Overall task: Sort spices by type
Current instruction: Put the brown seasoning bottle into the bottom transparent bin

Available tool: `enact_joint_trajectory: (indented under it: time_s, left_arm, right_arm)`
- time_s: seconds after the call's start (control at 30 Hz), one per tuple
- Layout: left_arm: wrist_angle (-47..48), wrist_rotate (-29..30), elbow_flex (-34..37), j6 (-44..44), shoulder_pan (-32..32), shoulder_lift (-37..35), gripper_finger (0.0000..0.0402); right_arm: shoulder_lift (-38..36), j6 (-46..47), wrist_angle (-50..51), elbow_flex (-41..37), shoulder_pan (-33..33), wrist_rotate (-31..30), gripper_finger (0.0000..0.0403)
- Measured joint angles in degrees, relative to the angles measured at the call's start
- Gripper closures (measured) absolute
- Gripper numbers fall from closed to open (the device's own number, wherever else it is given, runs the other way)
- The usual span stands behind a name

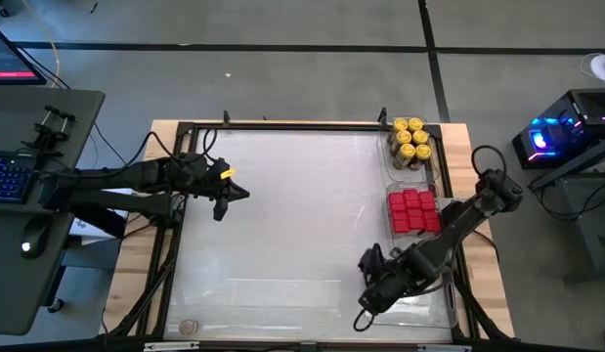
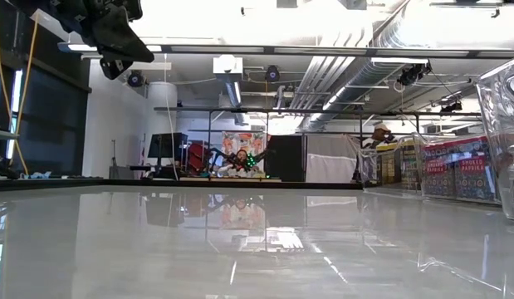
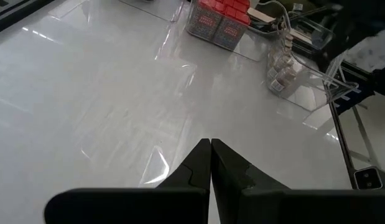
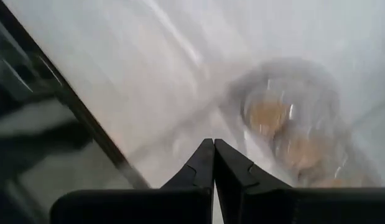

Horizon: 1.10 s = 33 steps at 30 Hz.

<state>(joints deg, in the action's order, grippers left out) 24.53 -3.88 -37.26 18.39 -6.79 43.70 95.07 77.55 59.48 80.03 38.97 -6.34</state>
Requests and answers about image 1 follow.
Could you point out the black desk caster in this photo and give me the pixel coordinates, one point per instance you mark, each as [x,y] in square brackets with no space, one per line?
[56,306]

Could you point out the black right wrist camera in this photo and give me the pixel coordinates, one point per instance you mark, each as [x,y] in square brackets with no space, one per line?
[371,263]

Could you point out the black computer mouse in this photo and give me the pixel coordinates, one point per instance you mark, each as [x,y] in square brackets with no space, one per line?
[34,239]

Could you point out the black clamp stand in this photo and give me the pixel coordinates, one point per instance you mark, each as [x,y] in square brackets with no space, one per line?
[48,132]

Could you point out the dark computer monitor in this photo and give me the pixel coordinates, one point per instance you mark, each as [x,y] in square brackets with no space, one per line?
[9,58]

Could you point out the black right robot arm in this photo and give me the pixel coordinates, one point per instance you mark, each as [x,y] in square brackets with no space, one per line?
[463,220]

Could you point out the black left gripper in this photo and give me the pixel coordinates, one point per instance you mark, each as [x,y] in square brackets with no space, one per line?
[204,178]

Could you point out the white printed papers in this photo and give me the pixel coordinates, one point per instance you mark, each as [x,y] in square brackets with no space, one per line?
[84,229]

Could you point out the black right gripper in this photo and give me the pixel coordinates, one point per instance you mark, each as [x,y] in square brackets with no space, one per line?
[400,278]

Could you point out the dark grey desk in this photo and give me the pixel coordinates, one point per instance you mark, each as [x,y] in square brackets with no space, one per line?
[18,274]

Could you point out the dark grey equipment cart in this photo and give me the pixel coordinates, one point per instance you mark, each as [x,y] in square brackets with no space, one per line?
[595,230]

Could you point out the black computer with coloured lights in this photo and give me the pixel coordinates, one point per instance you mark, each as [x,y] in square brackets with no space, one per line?
[590,107]

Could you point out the cork-topped glass saffron jar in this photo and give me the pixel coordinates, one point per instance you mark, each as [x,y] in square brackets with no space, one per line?
[188,326]

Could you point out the backlit black keyboard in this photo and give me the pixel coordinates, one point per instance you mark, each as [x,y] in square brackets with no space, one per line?
[9,176]

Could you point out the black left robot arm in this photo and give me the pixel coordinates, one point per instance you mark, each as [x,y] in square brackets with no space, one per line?
[111,178]

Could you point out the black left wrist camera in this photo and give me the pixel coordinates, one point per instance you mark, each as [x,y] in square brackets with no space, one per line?
[220,209]

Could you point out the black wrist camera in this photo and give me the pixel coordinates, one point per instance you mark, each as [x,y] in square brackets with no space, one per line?
[220,209]
[371,263]

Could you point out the yellow paper tag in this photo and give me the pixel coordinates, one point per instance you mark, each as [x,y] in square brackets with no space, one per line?
[227,173]

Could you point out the clear plastic tray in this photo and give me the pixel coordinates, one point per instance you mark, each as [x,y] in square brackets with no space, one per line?
[387,163]
[429,313]
[397,239]

